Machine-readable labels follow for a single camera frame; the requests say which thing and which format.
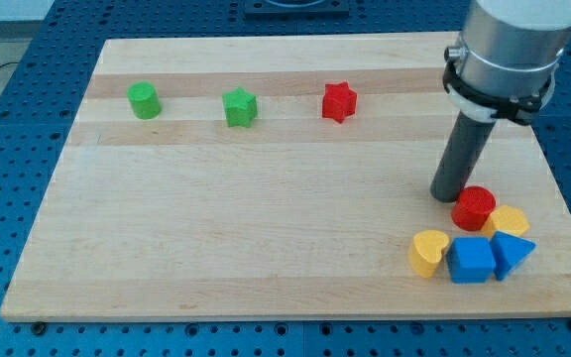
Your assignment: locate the red cylinder block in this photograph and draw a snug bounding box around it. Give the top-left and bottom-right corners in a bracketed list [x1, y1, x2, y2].
[451, 185, 497, 231]

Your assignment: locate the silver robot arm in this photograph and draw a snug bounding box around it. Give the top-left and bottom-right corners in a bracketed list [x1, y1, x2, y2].
[457, 0, 571, 98]

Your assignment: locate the blue cube block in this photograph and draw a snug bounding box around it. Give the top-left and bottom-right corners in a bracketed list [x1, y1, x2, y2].
[446, 237, 496, 284]

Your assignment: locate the wooden board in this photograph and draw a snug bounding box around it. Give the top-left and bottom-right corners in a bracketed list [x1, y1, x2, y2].
[0, 32, 571, 323]

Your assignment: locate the green star block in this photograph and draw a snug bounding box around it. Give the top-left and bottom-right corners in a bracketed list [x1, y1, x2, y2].
[222, 87, 258, 128]

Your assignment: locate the red star block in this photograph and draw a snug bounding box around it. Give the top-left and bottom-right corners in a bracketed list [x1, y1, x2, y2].
[321, 81, 358, 124]

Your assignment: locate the yellow heart block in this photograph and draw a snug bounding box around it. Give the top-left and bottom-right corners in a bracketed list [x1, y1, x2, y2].
[407, 230, 450, 279]

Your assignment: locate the green cylinder block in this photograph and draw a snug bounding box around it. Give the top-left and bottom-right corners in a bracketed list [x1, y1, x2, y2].
[127, 81, 162, 120]

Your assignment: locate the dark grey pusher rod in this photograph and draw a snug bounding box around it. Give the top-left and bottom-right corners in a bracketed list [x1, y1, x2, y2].
[430, 112, 496, 203]

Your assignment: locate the black white wrist clamp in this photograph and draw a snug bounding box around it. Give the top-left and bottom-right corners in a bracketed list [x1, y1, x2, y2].
[442, 46, 557, 126]

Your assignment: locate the yellow pentagon block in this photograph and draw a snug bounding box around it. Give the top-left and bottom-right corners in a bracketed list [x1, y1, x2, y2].
[480, 205, 530, 238]

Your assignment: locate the blue triangle block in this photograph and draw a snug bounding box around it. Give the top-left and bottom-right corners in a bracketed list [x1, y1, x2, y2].
[490, 231, 536, 281]

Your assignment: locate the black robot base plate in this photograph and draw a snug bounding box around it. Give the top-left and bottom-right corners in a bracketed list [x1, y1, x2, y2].
[242, 0, 350, 19]

